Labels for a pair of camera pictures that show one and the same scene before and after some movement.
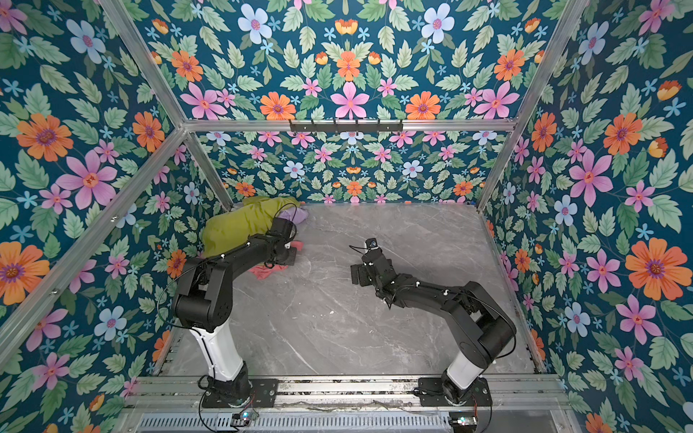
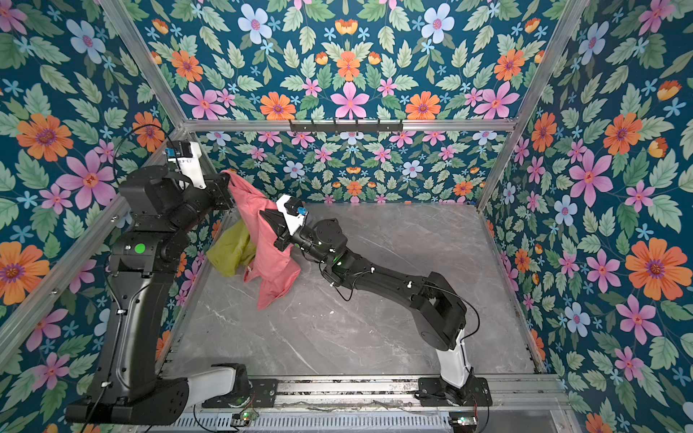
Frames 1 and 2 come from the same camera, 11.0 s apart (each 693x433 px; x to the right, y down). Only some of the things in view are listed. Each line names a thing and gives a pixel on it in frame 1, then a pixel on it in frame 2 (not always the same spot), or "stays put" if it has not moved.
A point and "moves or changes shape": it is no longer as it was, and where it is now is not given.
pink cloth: [261, 271] moves or changes shape
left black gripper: [291, 256] -> [217, 184]
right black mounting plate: [429, 394] stays put
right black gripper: [363, 271] -> [281, 227]
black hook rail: [346, 127] stays put
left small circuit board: [245, 418] stays put
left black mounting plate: [263, 393] stays put
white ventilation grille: [297, 423] stays put
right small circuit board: [463, 421] stays put
